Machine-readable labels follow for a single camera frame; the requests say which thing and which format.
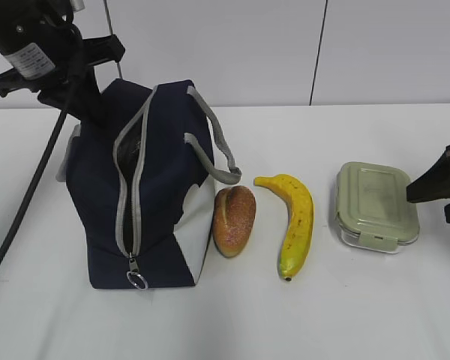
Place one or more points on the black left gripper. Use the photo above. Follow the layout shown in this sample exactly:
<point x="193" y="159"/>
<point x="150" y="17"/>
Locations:
<point x="34" y="70"/>

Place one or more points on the green lid glass container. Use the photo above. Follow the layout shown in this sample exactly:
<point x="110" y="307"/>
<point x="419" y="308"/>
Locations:
<point x="371" y="208"/>

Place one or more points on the navy and white lunch bag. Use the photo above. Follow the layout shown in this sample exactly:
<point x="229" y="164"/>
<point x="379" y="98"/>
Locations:
<point x="143" y="184"/>

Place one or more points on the yellow banana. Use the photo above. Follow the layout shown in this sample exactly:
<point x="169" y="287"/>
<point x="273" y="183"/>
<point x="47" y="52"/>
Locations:
<point x="300" y="205"/>

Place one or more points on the brown bread roll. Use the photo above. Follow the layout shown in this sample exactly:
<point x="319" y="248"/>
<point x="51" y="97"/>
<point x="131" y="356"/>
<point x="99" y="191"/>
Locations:
<point x="233" y="219"/>

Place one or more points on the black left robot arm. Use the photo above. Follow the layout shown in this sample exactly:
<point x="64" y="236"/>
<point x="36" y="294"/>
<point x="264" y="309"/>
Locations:
<point x="50" y="24"/>

